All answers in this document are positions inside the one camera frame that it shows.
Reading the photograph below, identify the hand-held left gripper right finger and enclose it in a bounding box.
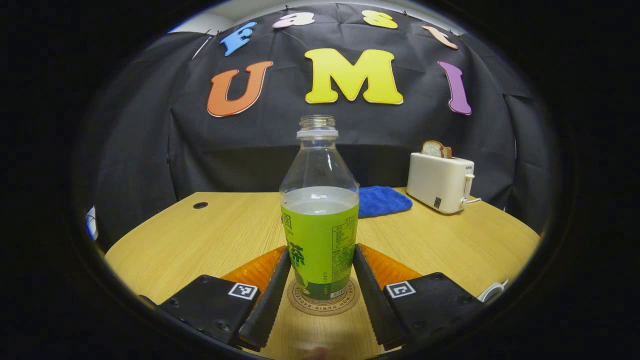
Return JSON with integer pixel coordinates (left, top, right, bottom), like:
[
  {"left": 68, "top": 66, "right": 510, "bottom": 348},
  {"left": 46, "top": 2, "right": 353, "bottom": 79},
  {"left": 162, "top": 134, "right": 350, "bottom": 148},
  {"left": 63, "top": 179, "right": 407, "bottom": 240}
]
[{"left": 352, "top": 243, "right": 486, "bottom": 351}]

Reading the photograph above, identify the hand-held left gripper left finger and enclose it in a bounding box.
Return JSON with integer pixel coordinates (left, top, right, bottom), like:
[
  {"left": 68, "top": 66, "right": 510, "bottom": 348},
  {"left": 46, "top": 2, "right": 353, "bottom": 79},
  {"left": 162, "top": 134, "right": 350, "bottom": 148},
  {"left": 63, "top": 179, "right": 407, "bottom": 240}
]
[{"left": 157, "top": 245, "right": 292, "bottom": 351}]

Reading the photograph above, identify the round brown coaster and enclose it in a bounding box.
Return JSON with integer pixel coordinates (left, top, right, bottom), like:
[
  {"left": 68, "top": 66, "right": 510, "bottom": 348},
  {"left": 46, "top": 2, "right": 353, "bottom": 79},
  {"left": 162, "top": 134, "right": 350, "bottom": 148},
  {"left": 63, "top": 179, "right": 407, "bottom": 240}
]
[{"left": 287, "top": 277, "right": 361, "bottom": 317}]

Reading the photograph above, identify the green label water bottle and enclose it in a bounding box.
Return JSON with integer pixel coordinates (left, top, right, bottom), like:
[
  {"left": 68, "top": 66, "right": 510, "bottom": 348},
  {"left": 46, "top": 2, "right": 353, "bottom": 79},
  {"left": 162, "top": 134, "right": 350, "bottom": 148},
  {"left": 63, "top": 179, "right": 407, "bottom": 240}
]
[{"left": 279, "top": 115, "right": 360, "bottom": 302}]

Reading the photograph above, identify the blue towel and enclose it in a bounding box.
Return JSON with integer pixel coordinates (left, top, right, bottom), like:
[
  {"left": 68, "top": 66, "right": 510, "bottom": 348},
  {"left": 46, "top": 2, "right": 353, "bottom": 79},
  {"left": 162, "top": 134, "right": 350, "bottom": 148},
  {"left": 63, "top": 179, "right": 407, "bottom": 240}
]
[{"left": 358, "top": 186, "right": 414, "bottom": 219}]

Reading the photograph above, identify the white toaster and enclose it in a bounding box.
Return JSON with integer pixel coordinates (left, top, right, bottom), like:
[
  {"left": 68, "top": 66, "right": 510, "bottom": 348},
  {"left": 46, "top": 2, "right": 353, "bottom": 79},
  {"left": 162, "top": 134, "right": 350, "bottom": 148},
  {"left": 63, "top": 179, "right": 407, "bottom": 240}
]
[{"left": 406, "top": 152, "right": 476, "bottom": 215}]

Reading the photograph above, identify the bread slice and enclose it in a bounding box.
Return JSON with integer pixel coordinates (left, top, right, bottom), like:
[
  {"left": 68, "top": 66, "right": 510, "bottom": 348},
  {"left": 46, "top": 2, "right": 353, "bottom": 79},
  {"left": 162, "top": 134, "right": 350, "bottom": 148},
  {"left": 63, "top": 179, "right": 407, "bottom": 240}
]
[{"left": 421, "top": 140, "right": 453, "bottom": 159}]

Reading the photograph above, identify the black backdrop cloth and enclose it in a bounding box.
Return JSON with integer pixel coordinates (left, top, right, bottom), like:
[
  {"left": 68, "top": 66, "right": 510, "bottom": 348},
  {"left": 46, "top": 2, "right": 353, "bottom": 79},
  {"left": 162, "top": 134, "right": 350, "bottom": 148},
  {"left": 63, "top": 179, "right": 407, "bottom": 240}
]
[{"left": 92, "top": 2, "right": 553, "bottom": 246}]

